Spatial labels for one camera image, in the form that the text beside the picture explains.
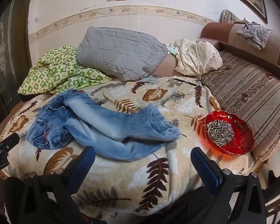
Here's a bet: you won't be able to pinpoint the striped brown cushion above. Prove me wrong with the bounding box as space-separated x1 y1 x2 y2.
201 50 280 162

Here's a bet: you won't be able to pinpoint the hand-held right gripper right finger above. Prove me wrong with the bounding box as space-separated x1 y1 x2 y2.
191 147 266 224

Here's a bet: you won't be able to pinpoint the cream floral cloth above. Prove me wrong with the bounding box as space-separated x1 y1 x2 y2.
174 38 223 76

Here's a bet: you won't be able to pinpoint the peach pillow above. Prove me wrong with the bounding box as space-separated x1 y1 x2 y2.
152 54 181 78

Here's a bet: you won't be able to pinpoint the brown sofa backrest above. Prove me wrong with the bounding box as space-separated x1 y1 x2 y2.
201 21 280 75

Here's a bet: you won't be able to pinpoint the small patterned cushion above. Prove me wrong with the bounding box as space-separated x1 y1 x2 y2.
222 9 242 24

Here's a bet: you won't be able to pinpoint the grey quilted pillow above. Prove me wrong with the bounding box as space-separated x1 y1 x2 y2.
76 26 168 82

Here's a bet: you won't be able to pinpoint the crumpled grey cloth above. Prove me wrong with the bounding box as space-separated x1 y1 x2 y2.
237 22 273 50

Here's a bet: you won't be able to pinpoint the small light blue cloth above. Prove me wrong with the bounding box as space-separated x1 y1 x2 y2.
164 43 179 57

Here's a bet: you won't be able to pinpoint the red glass bowl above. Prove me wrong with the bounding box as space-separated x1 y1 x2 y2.
205 111 255 155

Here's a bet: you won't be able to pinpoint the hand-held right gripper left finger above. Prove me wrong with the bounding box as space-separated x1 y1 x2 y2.
20 146 96 224

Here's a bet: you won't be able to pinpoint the green checked quilt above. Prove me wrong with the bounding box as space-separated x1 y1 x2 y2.
17 45 113 96

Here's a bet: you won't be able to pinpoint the leaf print blanket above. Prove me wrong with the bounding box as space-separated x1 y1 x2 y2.
0 76 259 221

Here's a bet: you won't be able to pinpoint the dark pen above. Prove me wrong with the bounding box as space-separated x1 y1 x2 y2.
175 78 198 86

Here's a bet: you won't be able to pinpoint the sunflower seeds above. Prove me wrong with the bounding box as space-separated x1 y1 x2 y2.
206 119 235 146

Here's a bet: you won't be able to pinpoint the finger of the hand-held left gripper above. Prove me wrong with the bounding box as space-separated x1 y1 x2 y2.
0 133 19 154

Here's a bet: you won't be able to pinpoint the blue denim pants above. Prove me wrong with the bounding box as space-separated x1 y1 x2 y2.
26 89 181 162

